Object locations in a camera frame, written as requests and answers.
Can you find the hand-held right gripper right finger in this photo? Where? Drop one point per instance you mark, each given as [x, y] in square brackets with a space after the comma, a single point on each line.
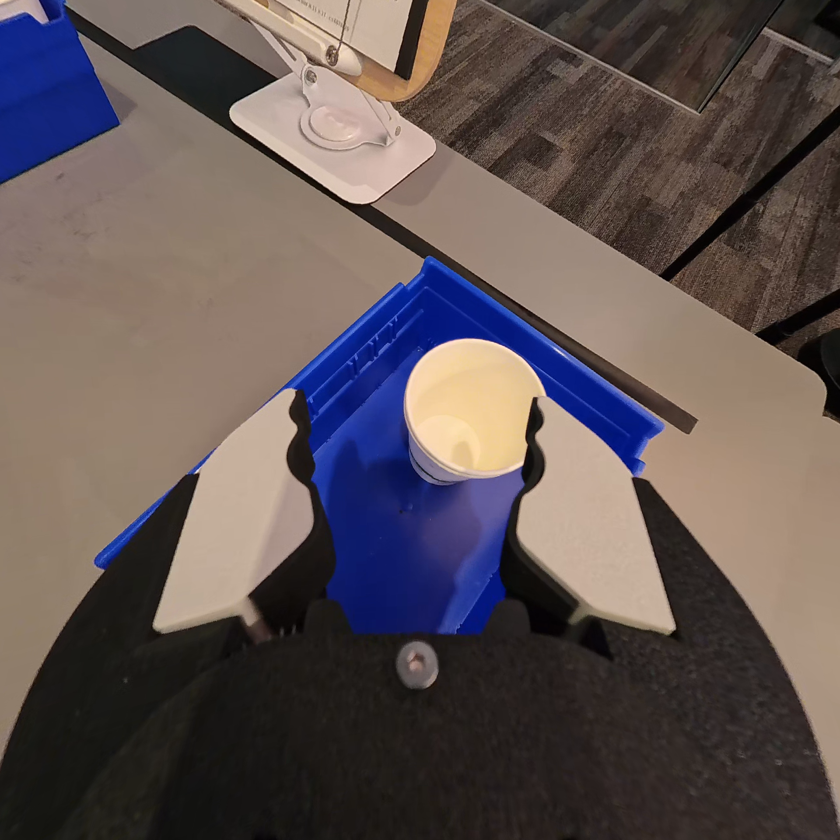
[597, 538]

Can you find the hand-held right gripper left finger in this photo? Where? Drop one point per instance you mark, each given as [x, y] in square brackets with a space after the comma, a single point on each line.
[230, 538]

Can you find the blue plastic bin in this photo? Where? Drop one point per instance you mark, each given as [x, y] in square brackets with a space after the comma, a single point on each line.
[40, 105]
[394, 565]

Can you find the white paper cup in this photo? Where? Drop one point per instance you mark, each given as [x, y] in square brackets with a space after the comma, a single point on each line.
[466, 400]

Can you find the black round stand base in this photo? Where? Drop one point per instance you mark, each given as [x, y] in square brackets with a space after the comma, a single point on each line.
[831, 374]

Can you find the black flat mat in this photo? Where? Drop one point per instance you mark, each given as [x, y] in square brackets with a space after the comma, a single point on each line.
[197, 66]

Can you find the printed instruction sign board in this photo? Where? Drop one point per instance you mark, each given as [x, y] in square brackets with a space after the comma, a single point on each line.
[328, 16]

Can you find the white mount plate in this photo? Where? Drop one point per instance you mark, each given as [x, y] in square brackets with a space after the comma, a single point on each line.
[335, 158]

